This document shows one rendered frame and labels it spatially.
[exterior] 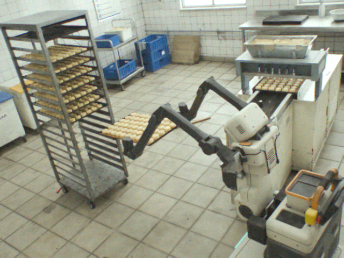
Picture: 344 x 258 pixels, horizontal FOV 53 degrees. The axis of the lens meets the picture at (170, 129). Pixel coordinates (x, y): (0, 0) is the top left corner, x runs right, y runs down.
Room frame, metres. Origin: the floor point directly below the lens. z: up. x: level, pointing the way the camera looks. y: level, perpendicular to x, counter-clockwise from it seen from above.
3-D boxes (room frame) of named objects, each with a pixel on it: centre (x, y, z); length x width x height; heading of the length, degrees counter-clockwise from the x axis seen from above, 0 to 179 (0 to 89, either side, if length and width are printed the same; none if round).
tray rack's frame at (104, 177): (3.07, 0.91, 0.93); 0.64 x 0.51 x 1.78; 45
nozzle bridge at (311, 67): (2.95, -1.07, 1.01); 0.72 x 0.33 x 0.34; 53
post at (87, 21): (3.02, 0.54, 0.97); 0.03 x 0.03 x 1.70; 45
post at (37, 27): (2.70, 0.86, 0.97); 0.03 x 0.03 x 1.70; 45
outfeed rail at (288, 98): (2.95, -1.25, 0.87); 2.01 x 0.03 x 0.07; 143
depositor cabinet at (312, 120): (3.33, -1.36, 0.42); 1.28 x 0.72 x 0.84; 143
